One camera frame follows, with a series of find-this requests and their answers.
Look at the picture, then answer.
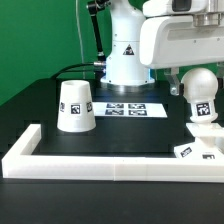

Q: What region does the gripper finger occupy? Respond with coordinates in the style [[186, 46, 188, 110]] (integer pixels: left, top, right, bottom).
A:
[[216, 62, 224, 79], [164, 67, 184, 96]]

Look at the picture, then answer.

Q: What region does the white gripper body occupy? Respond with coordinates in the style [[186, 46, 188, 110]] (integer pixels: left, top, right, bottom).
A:
[[140, 16, 224, 69]]

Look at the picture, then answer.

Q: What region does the white lamp bulb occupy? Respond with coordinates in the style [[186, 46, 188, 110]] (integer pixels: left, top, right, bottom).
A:
[[181, 68, 218, 124]]

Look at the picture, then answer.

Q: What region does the white lamp base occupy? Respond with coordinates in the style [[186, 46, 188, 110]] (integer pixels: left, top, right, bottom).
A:
[[174, 123, 224, 160]]

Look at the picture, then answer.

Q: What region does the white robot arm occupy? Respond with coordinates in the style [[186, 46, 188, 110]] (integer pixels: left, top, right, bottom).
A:
[[87, 0, 224, 95]]

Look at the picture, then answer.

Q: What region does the white lamp shade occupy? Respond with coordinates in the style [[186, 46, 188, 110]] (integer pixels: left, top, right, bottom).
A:
[[57, 80, 96, 133]]

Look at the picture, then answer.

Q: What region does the white marker sheet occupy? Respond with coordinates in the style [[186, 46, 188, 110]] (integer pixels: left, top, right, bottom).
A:
[[93, 102, 167, 118]]

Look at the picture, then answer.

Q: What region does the black cable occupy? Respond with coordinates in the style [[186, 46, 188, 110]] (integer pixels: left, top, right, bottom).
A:
[[50, 61, 108, 80]]

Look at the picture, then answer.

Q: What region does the thin white cable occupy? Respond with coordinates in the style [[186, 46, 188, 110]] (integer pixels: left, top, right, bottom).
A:
[[75, 0, 86, 80]]

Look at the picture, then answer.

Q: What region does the white U-shaped fence frame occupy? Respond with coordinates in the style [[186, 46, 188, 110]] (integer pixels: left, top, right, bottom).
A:
[[2, 124, 224, 183]]

